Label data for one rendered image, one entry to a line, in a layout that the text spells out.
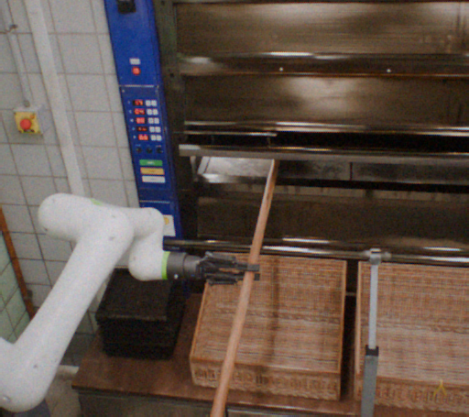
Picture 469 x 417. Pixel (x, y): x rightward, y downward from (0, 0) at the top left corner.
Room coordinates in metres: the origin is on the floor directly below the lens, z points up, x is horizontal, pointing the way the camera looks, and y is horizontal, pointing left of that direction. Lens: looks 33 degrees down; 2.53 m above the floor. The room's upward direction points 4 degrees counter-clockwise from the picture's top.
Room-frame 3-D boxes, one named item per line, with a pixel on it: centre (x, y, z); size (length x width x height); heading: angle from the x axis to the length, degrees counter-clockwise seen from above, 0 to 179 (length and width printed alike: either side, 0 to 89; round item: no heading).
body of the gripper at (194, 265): (1.56, 0.13, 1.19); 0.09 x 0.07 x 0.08; 77
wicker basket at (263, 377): (1.77, -0.10, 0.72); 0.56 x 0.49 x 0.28; 77
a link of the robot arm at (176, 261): (1.58, 0.20, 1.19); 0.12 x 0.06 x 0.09; 167
